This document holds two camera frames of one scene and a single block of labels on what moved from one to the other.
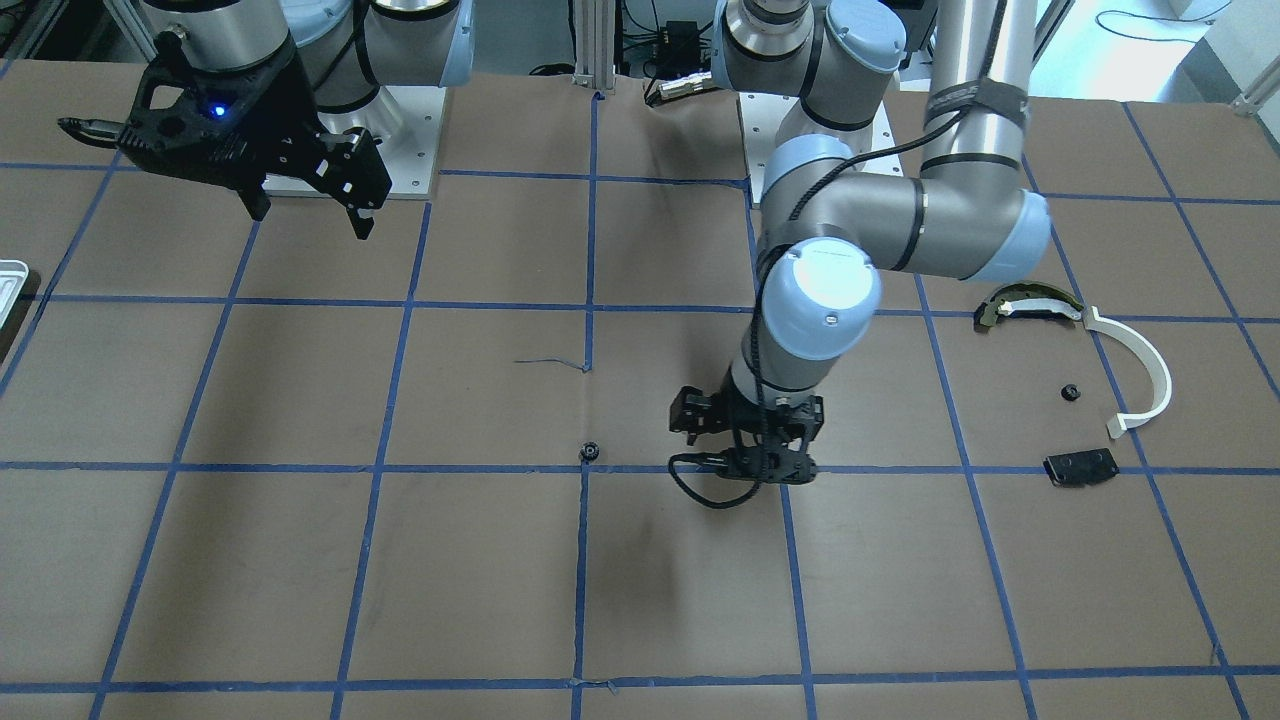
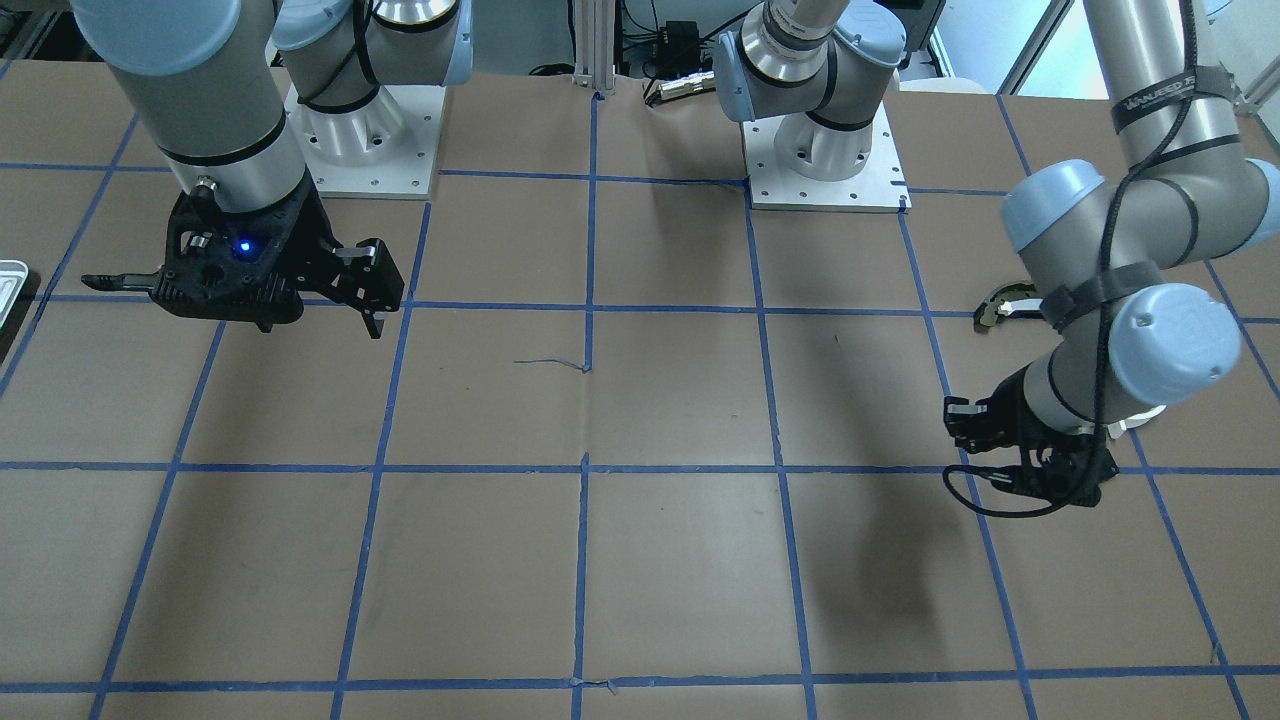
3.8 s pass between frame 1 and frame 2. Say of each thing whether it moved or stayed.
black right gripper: moved
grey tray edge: stayed
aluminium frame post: stayed
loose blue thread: stayed
